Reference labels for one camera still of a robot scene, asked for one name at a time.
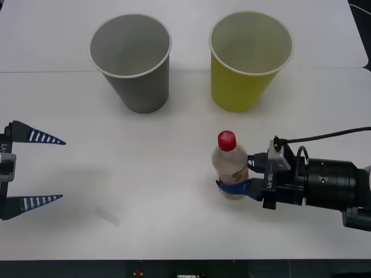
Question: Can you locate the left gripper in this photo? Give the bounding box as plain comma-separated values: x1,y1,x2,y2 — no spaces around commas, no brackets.
0,120,67,221

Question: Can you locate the white cable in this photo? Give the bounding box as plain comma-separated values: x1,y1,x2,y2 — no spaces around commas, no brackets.
348,3,371,14

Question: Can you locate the grey plastic bin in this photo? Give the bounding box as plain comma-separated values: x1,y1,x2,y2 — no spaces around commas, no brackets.
88,13,173,114

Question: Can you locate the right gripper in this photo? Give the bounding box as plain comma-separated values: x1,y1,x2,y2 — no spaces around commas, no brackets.
214,152,305,210

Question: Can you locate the yellow-green plastic bin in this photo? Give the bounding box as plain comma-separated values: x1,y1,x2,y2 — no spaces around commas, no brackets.
208,10,294,112

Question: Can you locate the clear bottle with red cap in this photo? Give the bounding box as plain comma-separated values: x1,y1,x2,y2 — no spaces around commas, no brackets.
212,130,250,201

